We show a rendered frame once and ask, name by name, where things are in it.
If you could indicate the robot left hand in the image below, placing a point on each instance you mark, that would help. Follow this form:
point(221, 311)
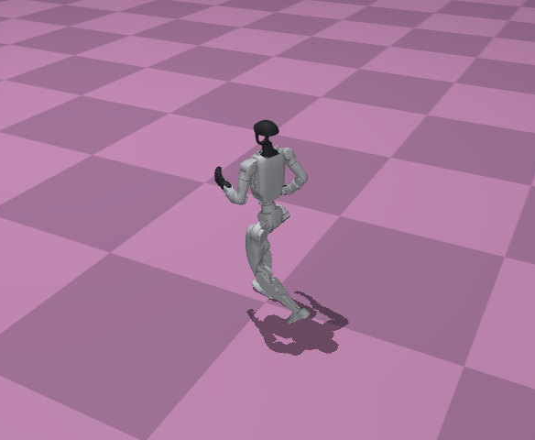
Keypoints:
point(220, 179)

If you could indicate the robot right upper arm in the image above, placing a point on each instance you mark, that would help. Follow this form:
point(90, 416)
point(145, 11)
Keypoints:
point(294, 165)

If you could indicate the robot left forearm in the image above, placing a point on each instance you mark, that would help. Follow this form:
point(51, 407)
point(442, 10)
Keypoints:
point(230, 194)

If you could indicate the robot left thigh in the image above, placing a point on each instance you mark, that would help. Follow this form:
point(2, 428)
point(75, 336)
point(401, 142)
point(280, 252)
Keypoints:
point(256, 234)

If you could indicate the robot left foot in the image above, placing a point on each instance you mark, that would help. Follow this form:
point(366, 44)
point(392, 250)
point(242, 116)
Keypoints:
point(303, 313)

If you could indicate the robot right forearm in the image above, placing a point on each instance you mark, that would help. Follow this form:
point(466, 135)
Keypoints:
point(291, 188)

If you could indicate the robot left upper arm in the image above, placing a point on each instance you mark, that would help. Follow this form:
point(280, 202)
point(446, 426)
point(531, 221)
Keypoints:
point(247, 169)

